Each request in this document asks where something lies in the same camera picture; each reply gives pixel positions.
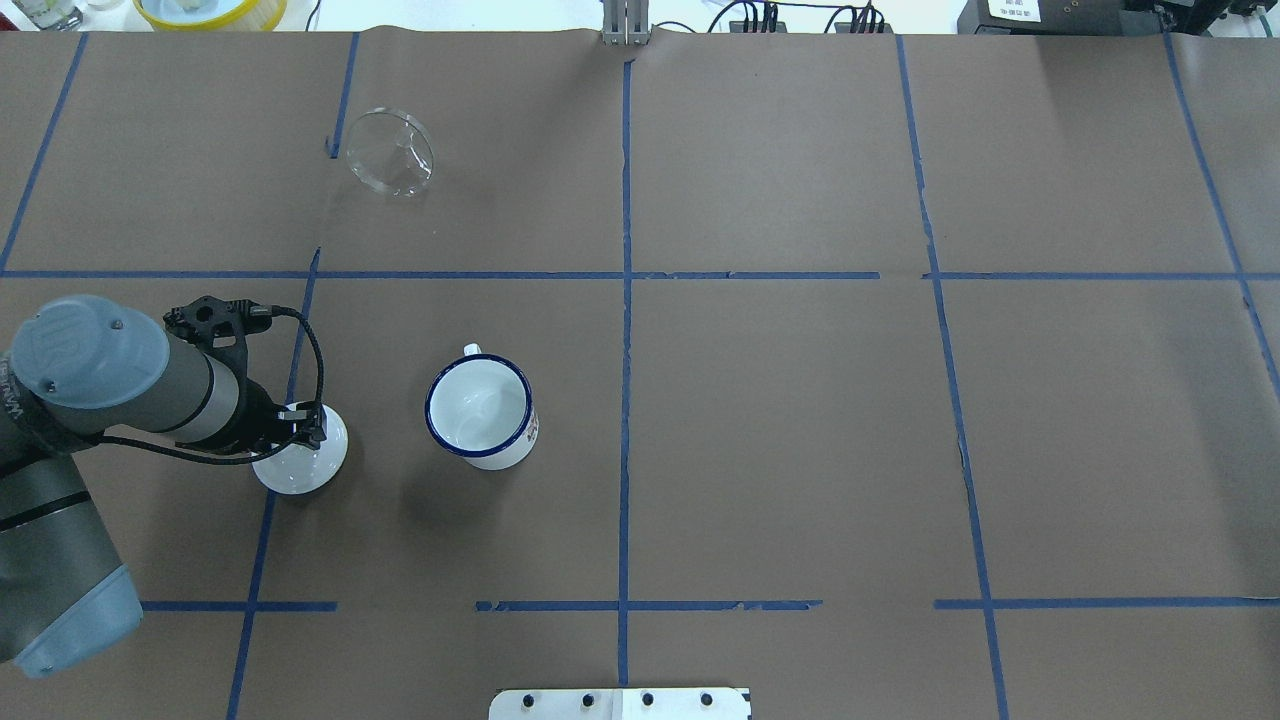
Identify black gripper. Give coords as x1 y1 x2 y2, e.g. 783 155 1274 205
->
238 380 328 454

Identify white ceramic lid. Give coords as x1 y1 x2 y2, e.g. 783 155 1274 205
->
250 404 349 496

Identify clear glass funnel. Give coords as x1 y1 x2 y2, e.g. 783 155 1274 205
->
343 108 436 199

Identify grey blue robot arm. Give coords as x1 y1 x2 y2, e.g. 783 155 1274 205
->
1 293 349 679

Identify white enamel mug blue rim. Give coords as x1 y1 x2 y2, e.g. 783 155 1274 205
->
424 343 540 471

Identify yellow rimmed bowl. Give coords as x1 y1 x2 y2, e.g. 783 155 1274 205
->
132 1 289 32

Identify left black connector block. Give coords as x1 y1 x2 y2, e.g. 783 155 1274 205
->
712 1 786 35

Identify black connector block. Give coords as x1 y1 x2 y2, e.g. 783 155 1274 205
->
826 3 892 35
712 1 786 35

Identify right black connector block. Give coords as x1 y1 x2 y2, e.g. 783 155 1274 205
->
826 3 892 35

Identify black device with label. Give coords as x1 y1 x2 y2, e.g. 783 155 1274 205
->
956 1 1164 37

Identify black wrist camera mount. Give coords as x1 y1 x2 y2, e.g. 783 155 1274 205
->
163 295 274 378

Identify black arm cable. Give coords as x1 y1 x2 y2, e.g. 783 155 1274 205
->
90 304 326 468

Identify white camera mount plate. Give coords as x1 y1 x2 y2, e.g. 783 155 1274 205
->
488 687 753 719

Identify grey aluminium post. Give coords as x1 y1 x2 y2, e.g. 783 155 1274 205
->
600 0 652 46

